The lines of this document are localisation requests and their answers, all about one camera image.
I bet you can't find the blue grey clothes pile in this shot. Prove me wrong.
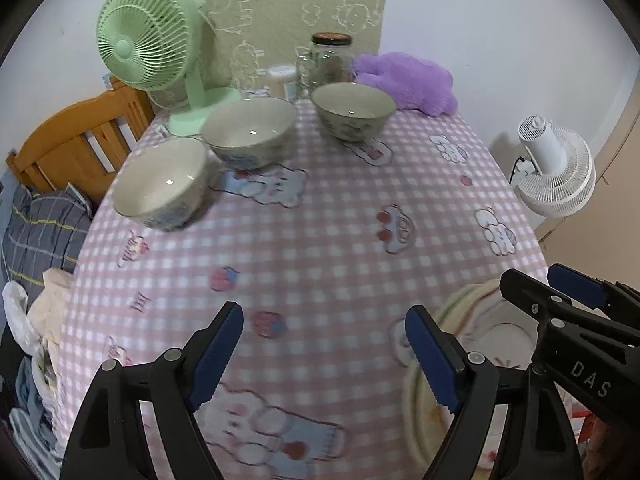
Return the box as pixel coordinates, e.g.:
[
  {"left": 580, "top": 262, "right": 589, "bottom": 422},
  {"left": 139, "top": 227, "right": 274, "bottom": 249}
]
[{"left": 1, "top": 344, "right": 64, "bottom": 479}]

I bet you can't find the pink checkered tablecloth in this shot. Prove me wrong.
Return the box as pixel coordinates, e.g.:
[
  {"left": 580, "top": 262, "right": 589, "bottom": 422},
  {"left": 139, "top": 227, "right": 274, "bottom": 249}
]
[{"left": 54, "top": 101, "right": 546, "bottom": 479}]

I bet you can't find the ceramic bowl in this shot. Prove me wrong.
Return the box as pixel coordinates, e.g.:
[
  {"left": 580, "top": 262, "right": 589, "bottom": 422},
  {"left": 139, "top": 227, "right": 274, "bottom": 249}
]
[
  {"left": 310, "top": 82, "right": 397, "bottom": 143},
  {"left": 112, "top": 138, "right": 208, "bottom": 231},
  {"left": 201, "top": 98, "right": 297, "bottom": 170}
]

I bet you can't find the small red-trimmed white plate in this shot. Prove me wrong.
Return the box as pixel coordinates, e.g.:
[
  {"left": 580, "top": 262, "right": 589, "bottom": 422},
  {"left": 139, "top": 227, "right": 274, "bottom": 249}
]
[{"left": 470, "top": 301, "right": 537, "bottom": 370}]

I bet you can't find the white floor fan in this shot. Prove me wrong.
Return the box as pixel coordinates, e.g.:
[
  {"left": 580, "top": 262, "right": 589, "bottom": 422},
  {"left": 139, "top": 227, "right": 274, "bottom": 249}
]
[{"left": 509, "top": 115, "right": 597, "bottom": 219}]

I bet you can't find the scalloped yellow flower plate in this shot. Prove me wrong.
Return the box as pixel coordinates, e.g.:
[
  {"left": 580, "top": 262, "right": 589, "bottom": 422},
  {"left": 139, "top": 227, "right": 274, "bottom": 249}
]
[{"left": 402, "top": 280, "right": 515, "bottom": 479}]

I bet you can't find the peach cloth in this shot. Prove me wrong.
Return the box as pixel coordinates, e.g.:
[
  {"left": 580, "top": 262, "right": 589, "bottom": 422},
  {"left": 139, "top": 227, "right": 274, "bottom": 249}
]
[{"left": 27, "top": 268, "right": 75, "bottom": 344}]

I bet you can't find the green desk fan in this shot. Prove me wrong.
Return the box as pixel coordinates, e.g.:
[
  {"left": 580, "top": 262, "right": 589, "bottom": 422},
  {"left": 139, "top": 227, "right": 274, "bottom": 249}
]
[{"left": 96, "top": 0, "right": 242, "bottom": 136}]

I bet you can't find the purple plush toy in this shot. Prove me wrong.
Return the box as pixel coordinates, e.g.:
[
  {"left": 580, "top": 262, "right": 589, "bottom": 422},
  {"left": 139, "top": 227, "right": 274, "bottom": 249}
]
[{"left": 354, "top": 52, "right": 459, "bottom": 116}]

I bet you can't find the glass jar with lid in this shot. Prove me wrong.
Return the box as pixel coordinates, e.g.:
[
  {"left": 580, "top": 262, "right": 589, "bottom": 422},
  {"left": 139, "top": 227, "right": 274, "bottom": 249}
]
[{"left": 295, "top": 32, "right": 354, "bottom": 96}]

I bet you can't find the green patterned wall mat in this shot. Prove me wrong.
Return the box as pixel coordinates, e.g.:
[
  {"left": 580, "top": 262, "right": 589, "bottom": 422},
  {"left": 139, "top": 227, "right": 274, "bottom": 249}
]
[{"left": 186, "top": 0, "right": 392, "bottom": 106}]

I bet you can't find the cotton swab container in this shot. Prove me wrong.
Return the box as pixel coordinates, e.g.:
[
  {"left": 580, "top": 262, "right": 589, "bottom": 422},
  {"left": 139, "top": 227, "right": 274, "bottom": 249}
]
[{"left": 267, "top": 64, "right": 297, "bottom": 102}]

